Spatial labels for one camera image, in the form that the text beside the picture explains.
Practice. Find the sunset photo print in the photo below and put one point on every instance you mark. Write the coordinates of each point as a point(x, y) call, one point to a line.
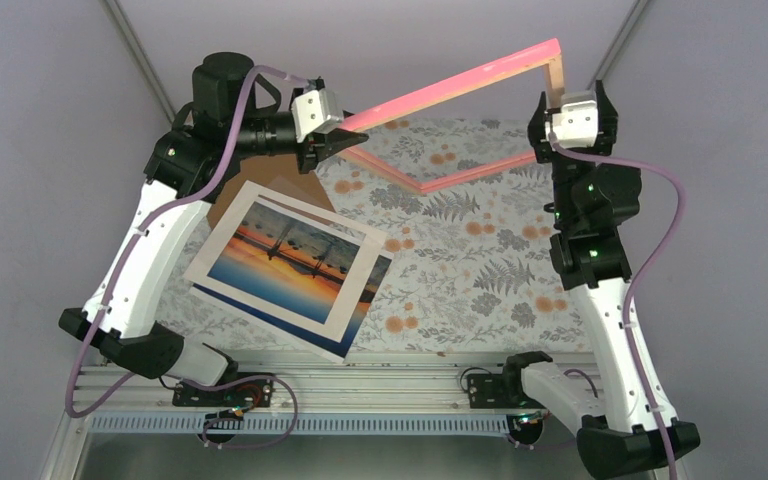
point(311, 307)

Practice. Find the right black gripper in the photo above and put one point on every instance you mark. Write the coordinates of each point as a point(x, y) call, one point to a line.
point(539, 134)

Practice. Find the floral table cloth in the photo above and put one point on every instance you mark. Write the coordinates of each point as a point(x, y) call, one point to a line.
point(471, 269)

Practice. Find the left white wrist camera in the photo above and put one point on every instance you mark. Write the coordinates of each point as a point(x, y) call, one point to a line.
point(315, 112)

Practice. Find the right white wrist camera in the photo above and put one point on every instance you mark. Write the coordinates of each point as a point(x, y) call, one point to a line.
point(575, 123)

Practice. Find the pink picture frame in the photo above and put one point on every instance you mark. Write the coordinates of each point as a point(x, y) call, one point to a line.
point(546, 56)

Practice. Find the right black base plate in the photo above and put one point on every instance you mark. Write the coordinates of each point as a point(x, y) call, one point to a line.
point(494, 391)

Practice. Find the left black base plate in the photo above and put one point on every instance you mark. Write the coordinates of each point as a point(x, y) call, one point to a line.
point(245, 391)

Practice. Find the brown backing board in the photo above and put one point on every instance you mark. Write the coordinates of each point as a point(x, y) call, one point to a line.
point(253, 169)

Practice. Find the aluminium rail base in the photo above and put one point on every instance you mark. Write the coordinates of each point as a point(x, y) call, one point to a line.
point(369, 382)

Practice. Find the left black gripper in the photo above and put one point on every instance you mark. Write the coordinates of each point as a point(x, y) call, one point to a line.
point(332, 141)

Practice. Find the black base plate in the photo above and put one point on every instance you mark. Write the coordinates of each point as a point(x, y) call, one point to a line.
point(245, 391)
point(494, 391)

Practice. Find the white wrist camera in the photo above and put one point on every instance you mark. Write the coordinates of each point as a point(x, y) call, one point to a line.
point(315, 112)
point(575, 123)

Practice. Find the blue slotted cable duct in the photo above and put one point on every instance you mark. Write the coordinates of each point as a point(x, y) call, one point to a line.
point(306, 424)

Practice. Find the white photo mat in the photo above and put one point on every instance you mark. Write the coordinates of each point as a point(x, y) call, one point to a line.
point(253, 225)

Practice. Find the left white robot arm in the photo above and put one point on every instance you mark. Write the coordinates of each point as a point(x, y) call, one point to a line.
point(235, 114)

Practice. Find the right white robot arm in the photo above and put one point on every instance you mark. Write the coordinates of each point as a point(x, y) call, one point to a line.
point(630, 426)

